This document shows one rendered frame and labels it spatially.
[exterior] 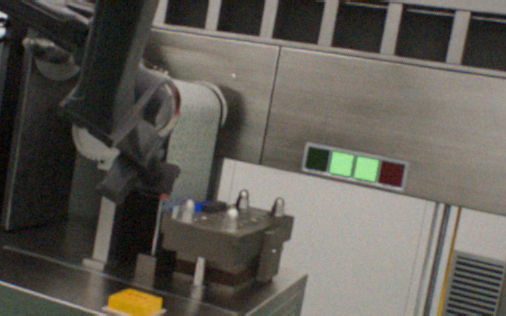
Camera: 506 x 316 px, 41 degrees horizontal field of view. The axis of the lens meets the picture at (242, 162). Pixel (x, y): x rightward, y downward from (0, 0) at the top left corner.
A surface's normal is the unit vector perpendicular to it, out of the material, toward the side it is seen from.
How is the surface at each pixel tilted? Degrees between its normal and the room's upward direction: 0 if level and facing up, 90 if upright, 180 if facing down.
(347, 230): 90
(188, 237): 90
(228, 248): 90
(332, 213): 90
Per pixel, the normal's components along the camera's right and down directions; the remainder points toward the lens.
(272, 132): -0.35, 0.03
